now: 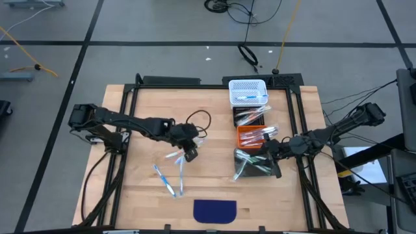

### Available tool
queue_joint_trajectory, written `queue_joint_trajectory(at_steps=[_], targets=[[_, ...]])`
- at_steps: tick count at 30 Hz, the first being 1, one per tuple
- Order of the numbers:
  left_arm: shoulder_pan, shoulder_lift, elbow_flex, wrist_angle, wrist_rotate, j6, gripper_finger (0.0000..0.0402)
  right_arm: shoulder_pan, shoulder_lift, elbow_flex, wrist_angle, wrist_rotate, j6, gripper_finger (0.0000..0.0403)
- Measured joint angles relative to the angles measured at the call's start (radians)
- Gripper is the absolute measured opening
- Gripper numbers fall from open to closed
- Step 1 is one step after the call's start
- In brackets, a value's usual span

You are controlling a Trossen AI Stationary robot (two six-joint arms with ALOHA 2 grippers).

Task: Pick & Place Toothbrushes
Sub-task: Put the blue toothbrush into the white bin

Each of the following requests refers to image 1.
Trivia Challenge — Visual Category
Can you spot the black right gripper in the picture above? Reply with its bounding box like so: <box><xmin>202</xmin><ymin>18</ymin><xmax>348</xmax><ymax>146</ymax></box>
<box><xmin>259</xmin><ymin>133</ymin><xmax>291</xmax><ymax>179</ymax></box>

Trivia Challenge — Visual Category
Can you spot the blue toothbrush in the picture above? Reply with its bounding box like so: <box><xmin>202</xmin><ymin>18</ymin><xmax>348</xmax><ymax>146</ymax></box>
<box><xmin>151</xmin><ymin>163</ymin><xmax>177</xmax><ymax>198</ymax></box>
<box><xmin>236</xmin><ymin>94</ymin><xmax>269</xmax><ymax>100</ymax></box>
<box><xmin>177</xmin><ymin>155</ymin><xmax>185</xmax><ymax>197</ymax></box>

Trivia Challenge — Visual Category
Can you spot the grey translucent plastic bin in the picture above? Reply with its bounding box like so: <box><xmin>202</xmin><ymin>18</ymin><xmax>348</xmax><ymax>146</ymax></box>
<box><xmin>233</xmin><ymin>146</ymin><xmax>280</xmax><ymax>179</ymax></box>

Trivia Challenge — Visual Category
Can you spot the small orange plastic bin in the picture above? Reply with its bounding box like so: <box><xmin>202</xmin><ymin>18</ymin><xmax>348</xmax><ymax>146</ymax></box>
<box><xmin>237</xmin><ymin>125</ymin><xmax>268</xmax><ymax>150</ymax></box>

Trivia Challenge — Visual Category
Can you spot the small black plastic bin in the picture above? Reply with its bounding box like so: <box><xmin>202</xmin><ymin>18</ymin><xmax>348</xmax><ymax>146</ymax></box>
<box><xmin>233</xmin><ymin>106</ymin><xmax>266</xmax><ymax>127</ymax></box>

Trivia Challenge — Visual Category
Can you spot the black flat box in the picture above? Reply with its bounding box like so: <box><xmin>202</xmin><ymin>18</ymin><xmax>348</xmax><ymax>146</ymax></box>
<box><xmin>142</xmin><ymin>75</ymin><xmax>202</xmax><ymax>86</ymax></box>

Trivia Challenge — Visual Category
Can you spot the white perforated plastic basket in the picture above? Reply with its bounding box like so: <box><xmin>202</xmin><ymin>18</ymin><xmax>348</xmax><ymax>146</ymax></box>
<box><xmin>228</xmin><ymin>79</ymin><xmax>269</xmax><ymax>110</ymax></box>

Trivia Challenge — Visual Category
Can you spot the purple cloth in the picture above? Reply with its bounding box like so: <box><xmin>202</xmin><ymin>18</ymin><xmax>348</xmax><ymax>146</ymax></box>
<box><xmin>192</xmin><ymin>199</ymin><xmax>238</xmax><ymax>225</ymax></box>

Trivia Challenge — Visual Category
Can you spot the black perforated box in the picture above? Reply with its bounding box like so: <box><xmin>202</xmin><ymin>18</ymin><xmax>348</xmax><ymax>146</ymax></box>
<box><xmin>222</xmin><ymin>73</ymin><xmax>305</xmax><ymax>88</ymax></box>

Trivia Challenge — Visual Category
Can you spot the white box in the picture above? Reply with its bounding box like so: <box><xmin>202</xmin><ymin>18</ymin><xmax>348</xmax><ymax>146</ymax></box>
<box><xmin>343</xmin><ymin>146</ymin><xmax>388</xmax><ymax>186</ymax></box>

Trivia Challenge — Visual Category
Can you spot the black diagonal bar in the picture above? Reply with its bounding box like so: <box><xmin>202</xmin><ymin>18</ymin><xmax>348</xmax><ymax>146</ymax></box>
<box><xmin>334</xmin><ymin>132</ymin><xmax>407</xmax><ymax>170</ymax></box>

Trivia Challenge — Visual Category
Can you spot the black keyboard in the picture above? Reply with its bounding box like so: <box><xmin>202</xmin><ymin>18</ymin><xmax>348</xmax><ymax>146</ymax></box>
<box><xmin>398</xmin><ymin>172</ymin><xmax>416</xmax><ymax>209</ymax></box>

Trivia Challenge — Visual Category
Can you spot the grey desk with keyboard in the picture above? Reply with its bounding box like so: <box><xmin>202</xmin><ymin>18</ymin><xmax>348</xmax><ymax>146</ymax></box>
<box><xmin>389</xmin><ymin>148</ymin><xmax>416</xmax><ymax>233</ymax></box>

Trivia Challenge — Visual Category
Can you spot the grey cart base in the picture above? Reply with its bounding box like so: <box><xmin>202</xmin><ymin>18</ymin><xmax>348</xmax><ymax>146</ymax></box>
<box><xmin>0</xmin><ymin>71</ymin><xmax>35</xmax><ymax>83</ymax></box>
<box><xmin>3</xmin><ymin>0</ymin><xmax>65</xmax><ymax>8</ymax></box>

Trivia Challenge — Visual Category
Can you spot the black floor object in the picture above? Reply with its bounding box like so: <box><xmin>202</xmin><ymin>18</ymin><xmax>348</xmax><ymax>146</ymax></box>
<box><xmin>0</xmin><ymin>99</ymin><xmax>13</xmax><ymax>118</ymax></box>

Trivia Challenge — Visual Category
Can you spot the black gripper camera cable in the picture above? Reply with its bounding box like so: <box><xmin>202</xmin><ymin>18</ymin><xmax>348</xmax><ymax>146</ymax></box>
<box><xmin>185</xmin><ymin>109</ymin><xmax>212</xmax><ymax>139</ymax></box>

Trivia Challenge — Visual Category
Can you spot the black metal table frame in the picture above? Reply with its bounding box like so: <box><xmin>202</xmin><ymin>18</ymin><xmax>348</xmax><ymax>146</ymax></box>
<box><xmin>71</xmin><ymin>73</ymin><xmax>350</xmax><ymax>233</ymax></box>

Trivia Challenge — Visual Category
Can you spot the long black floor cable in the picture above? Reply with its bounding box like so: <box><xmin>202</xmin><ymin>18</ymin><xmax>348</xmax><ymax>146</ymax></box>
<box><xmin>320</xmin><ymin>151</ymin><xmax>411</xmax><ymax>206</ymax></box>

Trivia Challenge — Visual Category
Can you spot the black hanging cable with coil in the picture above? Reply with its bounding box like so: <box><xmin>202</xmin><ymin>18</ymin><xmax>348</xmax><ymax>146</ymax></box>
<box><xmin>237</xmin><ymin>0</ymin><xmax>261</xmax><ymax>75</ymax></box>

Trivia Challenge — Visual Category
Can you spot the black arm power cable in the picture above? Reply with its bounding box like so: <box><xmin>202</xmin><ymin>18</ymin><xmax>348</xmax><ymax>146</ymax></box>
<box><xmin>321</xmin><ymin>79</ymin><xmax>398</xmax><ymax>116</ymax></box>

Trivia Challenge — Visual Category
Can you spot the black looped base cable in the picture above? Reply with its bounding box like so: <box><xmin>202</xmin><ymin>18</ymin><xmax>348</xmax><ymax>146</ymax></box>
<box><xmin>80</xmin><ymin>149</ymin><xmax>111</xmax><ymax>222</ymax></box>

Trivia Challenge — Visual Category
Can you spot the yellow hanging cable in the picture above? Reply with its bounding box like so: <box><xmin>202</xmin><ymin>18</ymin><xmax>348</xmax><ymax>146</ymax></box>
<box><xmin>271</xmin><ymin>0</ymin><xmax>302</xmax><ymax>75</ymax></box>

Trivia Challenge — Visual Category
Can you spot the black cable tangle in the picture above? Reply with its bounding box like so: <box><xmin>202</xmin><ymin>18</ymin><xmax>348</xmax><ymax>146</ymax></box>
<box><xmin>203</xmin><ymin>0</ymin><xmax>283</xmax><ymax>25</ymax></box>

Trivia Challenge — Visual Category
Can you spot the yellow floor cable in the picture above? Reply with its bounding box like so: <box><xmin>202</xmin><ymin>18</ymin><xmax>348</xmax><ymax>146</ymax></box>
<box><xmin>0</xmin><ymin>25</ymin><xmax>60</xmax><ymax>78</ymax></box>

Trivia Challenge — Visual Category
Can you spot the white floor cable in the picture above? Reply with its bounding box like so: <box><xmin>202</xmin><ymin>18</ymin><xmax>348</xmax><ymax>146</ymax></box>
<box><xmin>0</xmin><ymin>0</ymin><xmax>56</xmax><ymax>33</ymax></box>

